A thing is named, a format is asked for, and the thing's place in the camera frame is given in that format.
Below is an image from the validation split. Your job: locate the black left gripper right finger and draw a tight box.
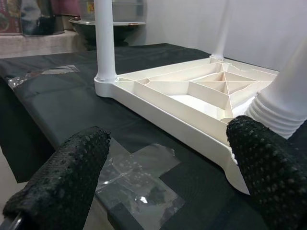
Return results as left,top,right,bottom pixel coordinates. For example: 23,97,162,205
226,115,307,230

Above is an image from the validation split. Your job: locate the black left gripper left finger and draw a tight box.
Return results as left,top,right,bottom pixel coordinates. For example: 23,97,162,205
3,126,111,230

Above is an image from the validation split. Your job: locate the white plastic table leg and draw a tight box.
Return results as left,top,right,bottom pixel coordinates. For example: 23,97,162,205
94,0,118,83
247,40,307,140
210,0,232,60

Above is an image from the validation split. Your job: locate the square clear tape patch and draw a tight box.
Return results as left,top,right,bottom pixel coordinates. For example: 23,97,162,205
94,141,187,226

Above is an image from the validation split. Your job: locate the crinkled clear tape strip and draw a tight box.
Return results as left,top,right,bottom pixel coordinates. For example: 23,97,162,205
8,64,81,89

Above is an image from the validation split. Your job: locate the white plastic table top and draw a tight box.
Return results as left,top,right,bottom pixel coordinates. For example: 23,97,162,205
94,56,281,195

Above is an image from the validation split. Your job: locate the bench with white lace cloth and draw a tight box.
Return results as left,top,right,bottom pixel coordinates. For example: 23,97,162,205
0,30,97,58

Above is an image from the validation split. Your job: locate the black round wok stand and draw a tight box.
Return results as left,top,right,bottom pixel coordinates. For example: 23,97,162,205
69,18,147,46

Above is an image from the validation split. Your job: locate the black plastic bag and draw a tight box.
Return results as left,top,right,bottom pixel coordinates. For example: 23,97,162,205
20,0,66,37

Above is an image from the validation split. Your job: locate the clear plastic container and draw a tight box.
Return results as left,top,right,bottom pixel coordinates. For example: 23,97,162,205
81,0,147,25

